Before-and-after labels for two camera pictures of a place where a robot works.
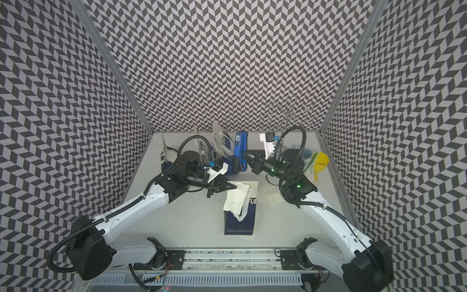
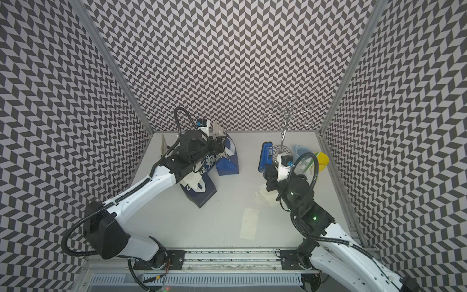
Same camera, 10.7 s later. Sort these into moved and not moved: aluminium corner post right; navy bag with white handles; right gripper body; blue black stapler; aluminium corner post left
Moved: right gripper body; blue black stapler
Not moved: aluminium corner post left; aluminium corner post right; navy bag with white handles
